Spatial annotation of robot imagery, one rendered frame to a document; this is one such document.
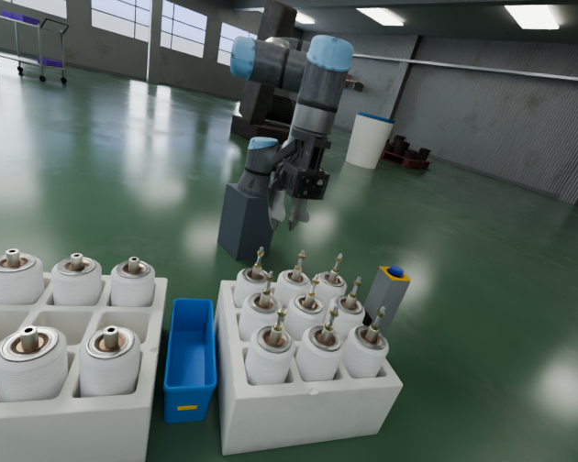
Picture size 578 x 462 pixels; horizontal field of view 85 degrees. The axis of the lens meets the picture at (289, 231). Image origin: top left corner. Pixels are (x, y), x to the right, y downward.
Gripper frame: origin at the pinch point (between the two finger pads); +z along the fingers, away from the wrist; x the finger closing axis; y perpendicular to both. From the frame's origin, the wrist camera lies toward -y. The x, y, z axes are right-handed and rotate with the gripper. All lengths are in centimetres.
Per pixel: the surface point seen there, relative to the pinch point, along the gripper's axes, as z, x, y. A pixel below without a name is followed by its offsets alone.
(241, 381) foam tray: 28.2, -9.0, 15.5
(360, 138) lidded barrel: 11, 270, -316
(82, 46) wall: -4, -129, -1090
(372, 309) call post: 27.8, 37.8, 0.9
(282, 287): 23.1, 9.1, -7.2
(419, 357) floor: 46, 62, 8
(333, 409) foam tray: 34.3, 11.2, 22.8
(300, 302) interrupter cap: 21.0, 9.6, 2.0
